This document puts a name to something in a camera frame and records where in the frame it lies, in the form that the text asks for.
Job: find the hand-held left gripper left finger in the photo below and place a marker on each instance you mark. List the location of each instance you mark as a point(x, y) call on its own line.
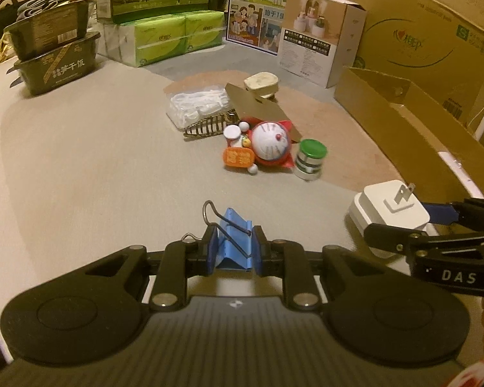
point(209, 252)

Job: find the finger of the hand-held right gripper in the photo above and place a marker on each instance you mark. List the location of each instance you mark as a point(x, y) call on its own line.
point(391, 237)
point(439, 214)

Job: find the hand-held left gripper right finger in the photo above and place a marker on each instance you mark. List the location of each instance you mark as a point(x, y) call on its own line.
point(260, 252)

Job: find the blue binder clip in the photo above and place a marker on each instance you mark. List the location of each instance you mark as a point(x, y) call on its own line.
point(236, 242)

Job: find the white charger plug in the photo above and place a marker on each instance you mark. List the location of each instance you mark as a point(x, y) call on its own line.
point(371, 209)

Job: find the shallow cardboard box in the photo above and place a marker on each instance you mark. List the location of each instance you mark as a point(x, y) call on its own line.
point(427, 137)

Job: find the round-headed red white toy figure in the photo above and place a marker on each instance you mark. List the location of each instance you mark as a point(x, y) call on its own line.
point(268, 141)

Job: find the small green-lidded jar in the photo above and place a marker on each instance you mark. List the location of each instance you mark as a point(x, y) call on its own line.
point(311, 153)

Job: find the leopard print hair claw clip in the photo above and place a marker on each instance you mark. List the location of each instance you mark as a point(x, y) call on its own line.
point(205, 127)

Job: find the brown cardboard piece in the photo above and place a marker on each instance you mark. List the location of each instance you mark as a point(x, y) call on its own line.
point(258, 107)

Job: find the red white printed cloth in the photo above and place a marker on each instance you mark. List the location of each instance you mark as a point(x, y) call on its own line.
point(482, 373)

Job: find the clear bag of white swabs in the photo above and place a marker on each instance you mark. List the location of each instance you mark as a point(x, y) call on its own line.
point(193, 107)

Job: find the cream round container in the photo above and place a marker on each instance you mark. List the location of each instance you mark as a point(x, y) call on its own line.
point(260, 82)

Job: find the large brown cardboard box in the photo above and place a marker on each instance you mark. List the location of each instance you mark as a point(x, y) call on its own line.
point(407, 28)

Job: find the white appliance box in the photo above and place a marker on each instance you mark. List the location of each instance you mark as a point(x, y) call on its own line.
point(310, 44)

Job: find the green tissue pack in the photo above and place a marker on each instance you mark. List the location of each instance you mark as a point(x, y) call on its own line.
point(161, 36)

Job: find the blue milk carton box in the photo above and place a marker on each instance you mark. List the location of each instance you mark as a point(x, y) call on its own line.
point(254, 12)

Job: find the grey folded cloth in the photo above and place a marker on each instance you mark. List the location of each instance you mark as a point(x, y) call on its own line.
point(40, 4)

